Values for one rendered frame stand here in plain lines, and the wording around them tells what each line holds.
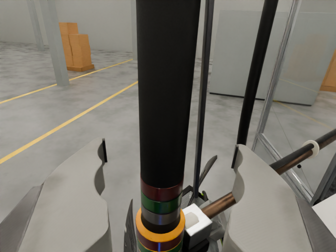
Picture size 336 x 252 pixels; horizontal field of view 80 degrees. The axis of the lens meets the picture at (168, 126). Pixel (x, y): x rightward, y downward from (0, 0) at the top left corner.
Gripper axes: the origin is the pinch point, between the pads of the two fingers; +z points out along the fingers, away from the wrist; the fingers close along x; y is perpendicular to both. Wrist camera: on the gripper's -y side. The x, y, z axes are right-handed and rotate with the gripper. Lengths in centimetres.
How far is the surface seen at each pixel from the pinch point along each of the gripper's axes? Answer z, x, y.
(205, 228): 2.5, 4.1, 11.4
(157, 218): -0.6, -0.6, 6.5
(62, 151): 230, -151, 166
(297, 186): 71, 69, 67
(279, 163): 12.2, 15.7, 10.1
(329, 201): 27, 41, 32
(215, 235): 32, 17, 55
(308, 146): 17.2, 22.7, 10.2
